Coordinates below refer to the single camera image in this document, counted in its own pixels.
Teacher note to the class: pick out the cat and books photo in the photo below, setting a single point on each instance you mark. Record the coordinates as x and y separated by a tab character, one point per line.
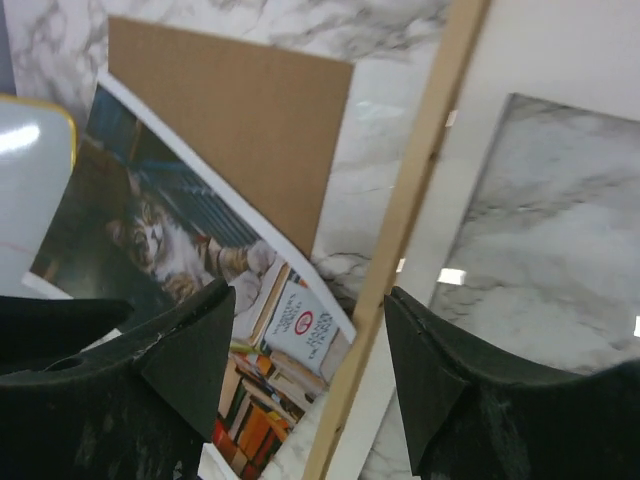
145	219

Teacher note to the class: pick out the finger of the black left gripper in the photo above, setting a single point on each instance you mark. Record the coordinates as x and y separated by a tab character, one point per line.
34	329

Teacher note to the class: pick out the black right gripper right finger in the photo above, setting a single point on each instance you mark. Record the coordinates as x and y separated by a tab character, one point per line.
471	410

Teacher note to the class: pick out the light wooden picture frame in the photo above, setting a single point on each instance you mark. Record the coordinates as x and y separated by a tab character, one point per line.
441	91

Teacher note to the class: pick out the yellow-rimmed whiteboard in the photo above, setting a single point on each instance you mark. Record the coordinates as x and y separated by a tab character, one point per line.
38	147

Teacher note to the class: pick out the brown frame backing board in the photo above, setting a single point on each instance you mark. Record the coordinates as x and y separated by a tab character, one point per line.
267	120

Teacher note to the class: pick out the white mat passe-partout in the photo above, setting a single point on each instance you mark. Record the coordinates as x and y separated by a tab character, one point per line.
582	54

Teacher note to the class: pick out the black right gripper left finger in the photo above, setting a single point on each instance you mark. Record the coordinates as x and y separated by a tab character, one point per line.
140	405

